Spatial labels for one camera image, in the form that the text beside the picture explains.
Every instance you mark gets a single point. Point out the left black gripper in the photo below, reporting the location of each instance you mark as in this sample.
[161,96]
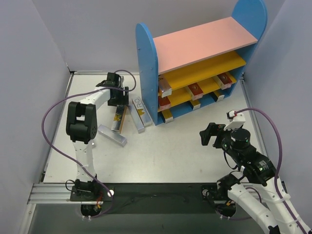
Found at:
[118,100]

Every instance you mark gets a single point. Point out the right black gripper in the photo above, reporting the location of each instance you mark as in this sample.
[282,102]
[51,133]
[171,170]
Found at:
[214,136]

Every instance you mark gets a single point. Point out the orange white RO toothpaste box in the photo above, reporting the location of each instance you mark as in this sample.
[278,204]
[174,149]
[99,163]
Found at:
[119,118]

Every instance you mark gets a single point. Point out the silver RO box table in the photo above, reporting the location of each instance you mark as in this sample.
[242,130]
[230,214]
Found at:
[217,96]

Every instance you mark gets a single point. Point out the red 3D toothpaste box top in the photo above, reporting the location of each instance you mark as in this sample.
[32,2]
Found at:
[163,103]

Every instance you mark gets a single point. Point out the red 3d toothpaste box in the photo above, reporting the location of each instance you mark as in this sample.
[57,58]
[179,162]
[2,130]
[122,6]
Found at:
[163,103]
[195,91]
[223,81]

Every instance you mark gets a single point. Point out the silver RO toothpaste box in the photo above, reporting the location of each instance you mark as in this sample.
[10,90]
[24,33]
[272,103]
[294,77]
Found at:
[195,104]

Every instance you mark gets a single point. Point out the black toothpaste box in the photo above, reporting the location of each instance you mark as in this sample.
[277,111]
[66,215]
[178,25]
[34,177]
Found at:
[167,115]

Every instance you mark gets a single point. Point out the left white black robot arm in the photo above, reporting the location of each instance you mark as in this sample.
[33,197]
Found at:
[82,128]

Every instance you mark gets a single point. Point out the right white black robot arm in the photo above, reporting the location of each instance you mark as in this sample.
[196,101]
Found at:
[257,192]

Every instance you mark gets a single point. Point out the blue shelf with coloured boards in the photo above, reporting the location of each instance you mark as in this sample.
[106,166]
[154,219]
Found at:
[196,55]

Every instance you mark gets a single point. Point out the plain silver box diagonal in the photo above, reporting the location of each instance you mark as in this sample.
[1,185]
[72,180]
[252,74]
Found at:
[137,121]

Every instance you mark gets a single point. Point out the plain silver box horizontal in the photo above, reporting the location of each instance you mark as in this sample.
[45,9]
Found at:
[112,135]

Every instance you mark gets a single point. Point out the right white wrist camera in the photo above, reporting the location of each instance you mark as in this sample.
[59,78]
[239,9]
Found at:
[235,120]

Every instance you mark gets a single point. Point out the aluminium frame rail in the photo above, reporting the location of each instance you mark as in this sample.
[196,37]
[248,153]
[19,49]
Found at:
[61,193]

